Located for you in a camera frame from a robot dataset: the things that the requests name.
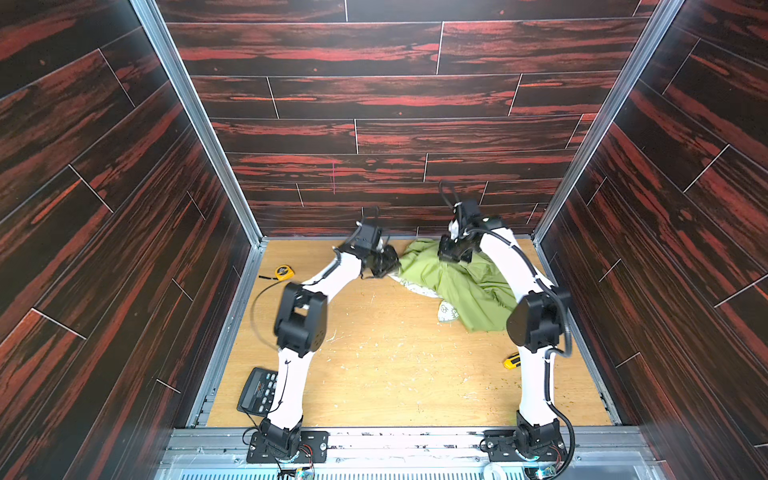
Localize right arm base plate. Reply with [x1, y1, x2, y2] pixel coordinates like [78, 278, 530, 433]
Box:
[479, 429, 567, 463]

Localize black calculator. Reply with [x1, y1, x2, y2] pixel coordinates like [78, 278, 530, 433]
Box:
[236, 367, 278, 417]

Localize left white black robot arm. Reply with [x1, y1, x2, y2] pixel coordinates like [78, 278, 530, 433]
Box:
[254, 220, 399, 460]

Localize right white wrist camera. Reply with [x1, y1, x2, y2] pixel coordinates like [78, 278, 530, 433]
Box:
[449, 219, 460, 240]

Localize green jacket with printed lining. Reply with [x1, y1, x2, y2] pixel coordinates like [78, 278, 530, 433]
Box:
[390, 238, 538, 332]

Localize yellow utility knife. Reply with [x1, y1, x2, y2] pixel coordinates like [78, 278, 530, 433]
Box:
[503, 354, 521, 370]

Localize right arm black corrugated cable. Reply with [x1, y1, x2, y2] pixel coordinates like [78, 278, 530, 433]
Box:
[473, 226, 577, 475]

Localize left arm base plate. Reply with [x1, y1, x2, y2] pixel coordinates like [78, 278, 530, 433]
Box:
[246, 429, 330, 464]

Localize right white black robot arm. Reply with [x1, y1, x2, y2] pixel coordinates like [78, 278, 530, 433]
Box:
[438, 200, 572, 461]

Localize yellow tape measure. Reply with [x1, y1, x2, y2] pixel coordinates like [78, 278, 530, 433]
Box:
[259, 264, 295, 282]

